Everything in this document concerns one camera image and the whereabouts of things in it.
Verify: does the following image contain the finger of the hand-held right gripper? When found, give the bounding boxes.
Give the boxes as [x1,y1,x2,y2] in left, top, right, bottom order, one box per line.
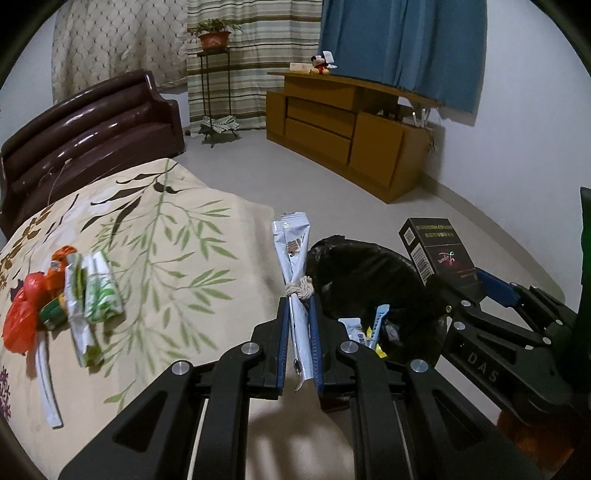
[475,270,579,334]
[427,277,551,352]

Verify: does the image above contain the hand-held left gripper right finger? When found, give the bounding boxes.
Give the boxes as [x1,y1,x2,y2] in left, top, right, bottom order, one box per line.
[307,295,541,480]

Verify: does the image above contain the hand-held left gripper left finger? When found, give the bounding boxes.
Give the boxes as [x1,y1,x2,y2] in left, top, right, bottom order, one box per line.
[58,298,291,480]

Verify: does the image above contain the small white packet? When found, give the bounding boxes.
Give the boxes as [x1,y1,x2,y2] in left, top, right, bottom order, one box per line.
[339,318,367,343]

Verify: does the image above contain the large yellow wrapper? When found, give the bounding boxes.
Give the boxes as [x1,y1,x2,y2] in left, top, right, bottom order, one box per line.
[362,325,387,360]

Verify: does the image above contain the blue white strip packet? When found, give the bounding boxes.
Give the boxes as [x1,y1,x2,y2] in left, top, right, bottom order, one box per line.
[369,305,391,347]

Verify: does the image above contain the black cigarette box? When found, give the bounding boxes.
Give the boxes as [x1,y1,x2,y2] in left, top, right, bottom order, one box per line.
[398,218,479,286]

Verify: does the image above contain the knotted silver sachet bundle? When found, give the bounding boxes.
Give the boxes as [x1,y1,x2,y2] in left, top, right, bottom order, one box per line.
[271,211,320,394]

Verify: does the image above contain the black lined trash bin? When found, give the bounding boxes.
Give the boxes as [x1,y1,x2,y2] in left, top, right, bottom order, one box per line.
[305,235,451,370]

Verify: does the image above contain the green white packet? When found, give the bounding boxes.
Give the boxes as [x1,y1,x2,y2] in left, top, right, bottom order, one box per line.
[83,251,126,323]

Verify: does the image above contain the long white wrapper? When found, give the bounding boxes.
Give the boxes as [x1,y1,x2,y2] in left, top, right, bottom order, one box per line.
[65,254,105,370]

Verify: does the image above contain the orange snack packet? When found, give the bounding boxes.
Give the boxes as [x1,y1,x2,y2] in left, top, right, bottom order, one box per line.
[46,246,78,296]

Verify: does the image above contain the white paper strip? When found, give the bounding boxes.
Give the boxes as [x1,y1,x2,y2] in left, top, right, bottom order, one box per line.
[34,337,64,429]

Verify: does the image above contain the orange plastic bag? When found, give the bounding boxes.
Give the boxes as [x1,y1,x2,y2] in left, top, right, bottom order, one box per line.
[2,272,49,356]

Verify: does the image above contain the floral beige blanket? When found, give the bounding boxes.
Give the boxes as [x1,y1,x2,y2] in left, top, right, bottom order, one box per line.
[0,158,361,480]

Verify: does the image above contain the white router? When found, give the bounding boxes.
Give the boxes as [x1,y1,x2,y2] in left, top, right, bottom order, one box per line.
[411,107,440,128]

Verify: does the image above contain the wooden cabinet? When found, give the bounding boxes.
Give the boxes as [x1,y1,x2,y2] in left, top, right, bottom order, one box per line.
[267,70,446,204]

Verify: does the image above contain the checked cloth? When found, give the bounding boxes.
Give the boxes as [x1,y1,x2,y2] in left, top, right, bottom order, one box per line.
[199,115,240,136]

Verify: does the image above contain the blue curtain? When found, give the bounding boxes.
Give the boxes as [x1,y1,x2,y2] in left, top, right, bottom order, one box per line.
[318,0,488,114]

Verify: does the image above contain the black metal plant stand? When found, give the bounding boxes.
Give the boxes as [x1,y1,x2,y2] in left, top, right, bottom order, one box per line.
[197,48,241,148]

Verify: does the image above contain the striped curtain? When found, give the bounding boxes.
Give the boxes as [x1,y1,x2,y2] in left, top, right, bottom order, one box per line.
[186,0,324,131]

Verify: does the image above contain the dark brown leather sofa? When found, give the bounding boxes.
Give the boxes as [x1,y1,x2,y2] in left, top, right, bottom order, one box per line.
[0,69,186,238]

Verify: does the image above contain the potted plant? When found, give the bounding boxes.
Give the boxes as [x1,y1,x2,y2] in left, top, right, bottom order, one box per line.
[188,18,243,51]

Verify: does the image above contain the beige patterned curtain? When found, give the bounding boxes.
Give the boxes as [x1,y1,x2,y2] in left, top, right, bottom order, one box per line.
[52,0,190,105]

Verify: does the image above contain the thin cable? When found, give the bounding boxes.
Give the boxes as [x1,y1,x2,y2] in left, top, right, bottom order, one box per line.
[44,157,75,204]

